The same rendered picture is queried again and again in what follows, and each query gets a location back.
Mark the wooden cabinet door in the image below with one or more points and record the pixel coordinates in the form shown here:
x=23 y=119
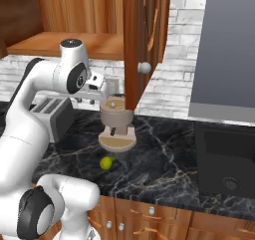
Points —
x=139 y=35

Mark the wooden drawer front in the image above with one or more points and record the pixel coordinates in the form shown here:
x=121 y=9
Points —
x=146 y=210
x=222 y=227

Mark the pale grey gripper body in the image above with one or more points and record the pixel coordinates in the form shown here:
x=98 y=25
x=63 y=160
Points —
x=98 y=92

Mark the silver toaster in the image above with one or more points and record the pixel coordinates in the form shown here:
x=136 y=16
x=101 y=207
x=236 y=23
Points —
x=54 y=116

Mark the beige round countertop appliance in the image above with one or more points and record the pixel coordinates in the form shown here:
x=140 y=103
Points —
x=117 y=124

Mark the silver cupboard knob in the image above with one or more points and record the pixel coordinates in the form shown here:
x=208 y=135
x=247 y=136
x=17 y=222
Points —
x=109 y=224
x=121 y=226

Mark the wooden base cupboard door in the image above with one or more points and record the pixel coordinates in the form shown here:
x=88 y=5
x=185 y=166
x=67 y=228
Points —
x=149 y=231
x=103 y=217

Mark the silver drawer knob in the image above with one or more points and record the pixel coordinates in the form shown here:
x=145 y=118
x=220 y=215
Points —
x=151 y=210

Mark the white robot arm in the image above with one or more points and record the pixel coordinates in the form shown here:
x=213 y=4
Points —
x=20 y=141

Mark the open wooden wall cabinet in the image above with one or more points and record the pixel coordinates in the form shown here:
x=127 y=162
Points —
x=76 y=25

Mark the grey range hood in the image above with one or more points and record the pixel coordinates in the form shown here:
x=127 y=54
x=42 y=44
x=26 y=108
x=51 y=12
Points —
x=225 y=51

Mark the black stove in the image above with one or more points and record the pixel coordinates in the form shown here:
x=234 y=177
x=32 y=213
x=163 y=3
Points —
x=225 y=161

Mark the white round door knob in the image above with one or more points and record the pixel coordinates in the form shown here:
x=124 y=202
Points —
x=143 y=67

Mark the green pear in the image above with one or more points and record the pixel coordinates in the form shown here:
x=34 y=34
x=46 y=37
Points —
x=106 y=163

